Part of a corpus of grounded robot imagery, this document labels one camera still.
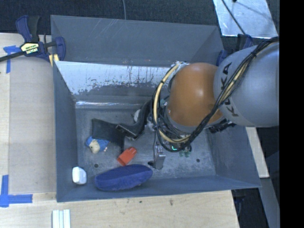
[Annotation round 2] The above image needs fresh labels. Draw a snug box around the black angular tool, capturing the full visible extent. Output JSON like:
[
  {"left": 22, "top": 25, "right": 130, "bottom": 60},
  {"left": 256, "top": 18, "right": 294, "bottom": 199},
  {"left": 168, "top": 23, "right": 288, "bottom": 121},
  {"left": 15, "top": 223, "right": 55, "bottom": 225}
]
[{"left": 115, "top": 99, "right": 153, "bottom": 141}]

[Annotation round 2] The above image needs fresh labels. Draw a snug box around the orange-red plastic cap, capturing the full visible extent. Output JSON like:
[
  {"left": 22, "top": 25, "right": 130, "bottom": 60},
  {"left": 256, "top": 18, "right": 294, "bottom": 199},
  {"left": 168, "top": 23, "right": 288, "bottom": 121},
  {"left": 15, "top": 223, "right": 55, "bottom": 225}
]
[{"left": 116, "top": 147, "right": 138, "bottom": 167}]

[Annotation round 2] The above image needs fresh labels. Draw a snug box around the white round object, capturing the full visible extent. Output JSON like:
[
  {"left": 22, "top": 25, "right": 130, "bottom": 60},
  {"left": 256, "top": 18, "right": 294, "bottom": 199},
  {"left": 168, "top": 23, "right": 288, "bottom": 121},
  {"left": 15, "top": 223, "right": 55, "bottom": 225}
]
[{"left": 133, "top": 109, "right": 143, "bottom": 123}]

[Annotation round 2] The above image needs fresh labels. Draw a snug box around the black flat foam block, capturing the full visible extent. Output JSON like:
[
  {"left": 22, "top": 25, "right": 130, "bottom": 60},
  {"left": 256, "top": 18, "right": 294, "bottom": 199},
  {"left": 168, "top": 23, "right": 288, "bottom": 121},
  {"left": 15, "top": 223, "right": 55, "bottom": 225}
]
[{"left": 91, "top": 118, "right": 126, "bottom": 152}]

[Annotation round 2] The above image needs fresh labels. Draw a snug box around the blue and cream toy animal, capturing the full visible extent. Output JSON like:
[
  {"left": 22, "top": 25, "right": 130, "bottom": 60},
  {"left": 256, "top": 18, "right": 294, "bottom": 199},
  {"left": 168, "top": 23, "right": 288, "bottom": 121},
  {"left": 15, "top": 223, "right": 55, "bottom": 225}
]
[{"left": 85, "top": 136, "right": 111, "bottom": 154}]

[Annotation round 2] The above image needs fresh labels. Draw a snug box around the white small box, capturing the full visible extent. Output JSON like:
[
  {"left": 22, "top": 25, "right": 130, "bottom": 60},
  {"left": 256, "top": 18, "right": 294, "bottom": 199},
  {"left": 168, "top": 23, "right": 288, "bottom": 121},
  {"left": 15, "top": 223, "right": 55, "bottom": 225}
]
[{"left": 72, "top": 166, "right": 88, "bottom": 185}]

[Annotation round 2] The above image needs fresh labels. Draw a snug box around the grey metal bin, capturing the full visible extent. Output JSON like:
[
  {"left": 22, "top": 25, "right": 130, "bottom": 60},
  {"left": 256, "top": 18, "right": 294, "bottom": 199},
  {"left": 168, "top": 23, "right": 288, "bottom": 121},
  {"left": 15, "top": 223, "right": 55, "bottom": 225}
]
[{"left": 50, "top": 15, "right": 262, "bottom": 203}]

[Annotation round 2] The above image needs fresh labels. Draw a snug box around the pale wood board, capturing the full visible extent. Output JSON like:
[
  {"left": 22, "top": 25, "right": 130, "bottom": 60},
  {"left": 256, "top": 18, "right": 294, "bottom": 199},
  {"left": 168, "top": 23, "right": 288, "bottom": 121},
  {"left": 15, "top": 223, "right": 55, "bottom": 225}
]
[{"left": 8, "top": 57, "right": 57, "bottom": 195}]

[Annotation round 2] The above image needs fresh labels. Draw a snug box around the black cylinder on white bracket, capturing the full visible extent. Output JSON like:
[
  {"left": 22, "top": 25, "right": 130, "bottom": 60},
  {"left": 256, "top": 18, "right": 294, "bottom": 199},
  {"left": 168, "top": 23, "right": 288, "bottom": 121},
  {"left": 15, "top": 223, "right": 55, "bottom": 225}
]
[{"left": 208, "top": 121, "right": 236, "bottom": 134}]

